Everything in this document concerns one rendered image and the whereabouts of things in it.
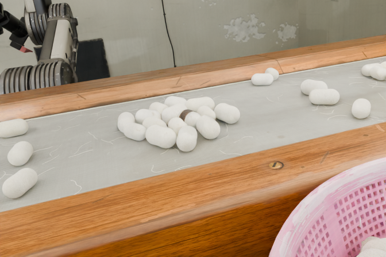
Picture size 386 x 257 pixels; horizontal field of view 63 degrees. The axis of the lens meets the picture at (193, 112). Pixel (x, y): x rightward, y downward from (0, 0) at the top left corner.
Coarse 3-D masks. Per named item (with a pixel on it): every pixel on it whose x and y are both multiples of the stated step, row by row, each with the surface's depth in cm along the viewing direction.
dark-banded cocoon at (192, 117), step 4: (180, 112) 36; (192, 112) 35; (196, 112) 35; (188, 116) 35; (192, 116) 34; (196, 116) 35; (184, 120) 35; (188, 120) 34; (192, 120) 34; (196, 120) 34; (188, 124) 35; (192, 124) 34; (196, 128) 35
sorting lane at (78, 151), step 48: (192, 96) 49; (240, 96) 46; (288, 96) 44; (384, 96) 39; (0, 144) 38; (48, 144) 36; (96, 144) 35; (144, 144) 33; (240, 144) 31; (288, 144) 29; (0, 192) 27; (48, 192) 26
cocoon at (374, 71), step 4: (372, 68) 47; (376, 68) 47; (380, 68) 46; (384, 68) 46; (372, 72) 47; (376, 72) 46; (380, 72) 45; (384, 72) 45; (372, 76) 47; (376, 76) 46; (380, 76) 46; (384, 76) 45
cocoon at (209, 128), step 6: (198, 120) 33; (204, 120) 32; (210, 120) 32; (198, 126) 33; (204, 126) 32; (210, 126) 31; (216, 126) 32; (204, 132) 32; (210, 132) 31; (216, 132) 32; (210, 138) 32
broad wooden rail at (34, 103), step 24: (312, 48) 66; (336, 48) 63; (360, 48) 62; (384, 48) 63; (144, 72) 60; (168, 72) 57; (192, 72) 55; (216, 72) 55; (240, 72) 56; (264, 72) 56; (288, 72) 57; (0, 96) 53; (24, 96) 51; (48, 96) 49; (72, 96) 50; (96, 96) 50; (120, 96) 51; (144, 96) 51; (0, 120) 46
